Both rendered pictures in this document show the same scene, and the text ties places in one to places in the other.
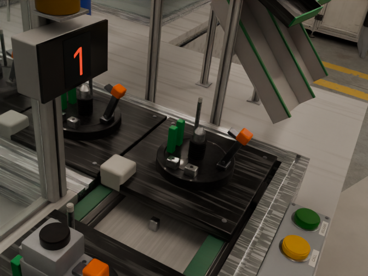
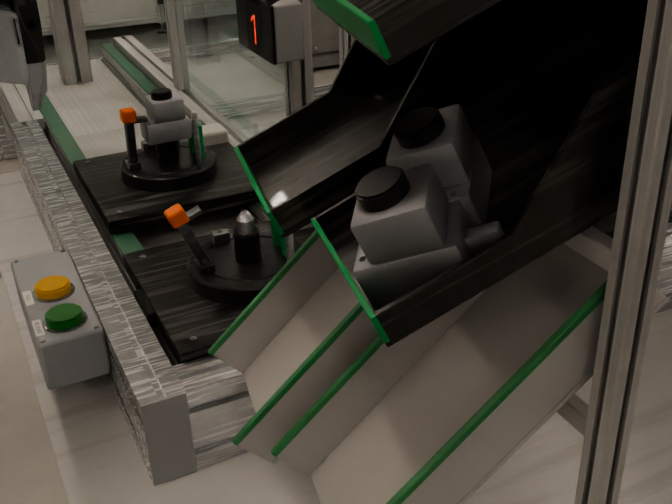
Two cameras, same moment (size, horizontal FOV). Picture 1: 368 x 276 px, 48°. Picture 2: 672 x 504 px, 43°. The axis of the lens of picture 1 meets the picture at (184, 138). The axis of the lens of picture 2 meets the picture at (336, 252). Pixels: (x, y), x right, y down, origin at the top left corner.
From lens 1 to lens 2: 138 cm
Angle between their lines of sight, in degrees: 103
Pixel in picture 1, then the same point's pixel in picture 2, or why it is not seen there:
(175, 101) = not seen: hidden behind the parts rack
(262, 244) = (90, 275)
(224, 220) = (141, 255)
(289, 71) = (320, 384)
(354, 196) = not seen: outside the picture
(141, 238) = not seen: hidden behind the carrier
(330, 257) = (34, 439)
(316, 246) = (33, 308)
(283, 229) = (82, 298)
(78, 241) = (150, 103)
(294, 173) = (136, 362)
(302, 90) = (272, 427)
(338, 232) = (43, 483)
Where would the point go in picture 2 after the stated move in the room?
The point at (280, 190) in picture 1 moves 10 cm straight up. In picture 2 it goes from (132, 338) to (119, 256)
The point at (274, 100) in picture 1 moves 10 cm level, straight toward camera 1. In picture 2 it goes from (251, 323) to (197, 280)
